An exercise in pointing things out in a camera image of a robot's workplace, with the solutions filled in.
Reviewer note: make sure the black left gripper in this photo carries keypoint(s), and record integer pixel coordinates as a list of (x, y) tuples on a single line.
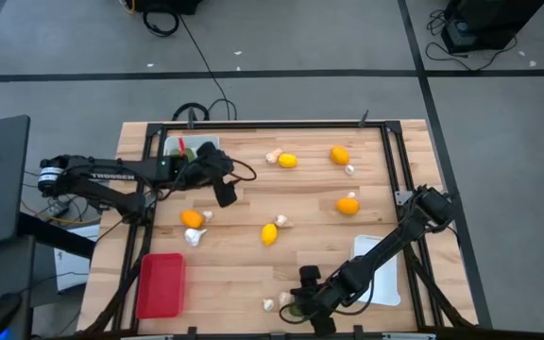
[(213, 163)]

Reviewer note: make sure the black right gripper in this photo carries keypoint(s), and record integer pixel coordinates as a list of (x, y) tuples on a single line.
[(324, 297)]

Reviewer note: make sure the large dark green avocado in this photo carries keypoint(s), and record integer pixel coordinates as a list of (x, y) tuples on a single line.
[(294, 310)]

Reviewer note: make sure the orange citrus fruit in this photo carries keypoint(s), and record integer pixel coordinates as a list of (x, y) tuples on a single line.
[(347, 207), (192, 219), (340, 155)]

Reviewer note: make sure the yellow lemon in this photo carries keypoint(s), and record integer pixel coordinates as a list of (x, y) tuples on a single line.
[(287, 160), (269, 234)]

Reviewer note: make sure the large white garlic bulb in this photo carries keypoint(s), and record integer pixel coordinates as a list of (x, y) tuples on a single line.
[(192, 237)]

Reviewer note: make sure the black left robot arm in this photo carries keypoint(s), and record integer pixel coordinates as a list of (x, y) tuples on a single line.
[(111, 175)]

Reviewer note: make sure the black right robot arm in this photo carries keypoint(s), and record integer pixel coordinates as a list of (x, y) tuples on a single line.
[(380, 257)]

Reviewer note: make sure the small red strip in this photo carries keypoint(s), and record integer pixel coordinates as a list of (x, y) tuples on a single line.
[(181, 145)]

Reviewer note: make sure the large beige garlic bulb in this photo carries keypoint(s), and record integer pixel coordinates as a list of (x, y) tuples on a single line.
[(284, 298)]

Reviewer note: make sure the white plastic basket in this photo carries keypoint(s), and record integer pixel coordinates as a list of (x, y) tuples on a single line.
[(387, 290), (170, 141)]

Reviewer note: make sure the red plastic basket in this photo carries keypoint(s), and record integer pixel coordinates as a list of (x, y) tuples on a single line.
[(161, 285)]

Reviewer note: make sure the black power adapter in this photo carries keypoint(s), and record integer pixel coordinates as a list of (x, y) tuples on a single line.
[(58, 209)]

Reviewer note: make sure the black equipment case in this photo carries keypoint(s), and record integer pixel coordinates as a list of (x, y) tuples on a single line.
[(168, 5)]

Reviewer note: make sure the white box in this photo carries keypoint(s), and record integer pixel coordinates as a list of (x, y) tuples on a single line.
[(71, 269)]

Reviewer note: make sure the black computer mouse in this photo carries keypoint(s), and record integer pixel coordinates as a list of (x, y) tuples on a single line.
[(0, 314)]

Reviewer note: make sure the black equipment box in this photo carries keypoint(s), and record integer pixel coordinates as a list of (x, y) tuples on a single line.
[(489, 23)]

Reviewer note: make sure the black metal table frame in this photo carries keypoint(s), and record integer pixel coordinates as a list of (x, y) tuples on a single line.
[(324, 125)]

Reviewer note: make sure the grey metal bracket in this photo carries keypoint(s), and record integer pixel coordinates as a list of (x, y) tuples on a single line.
[(403, 197)]

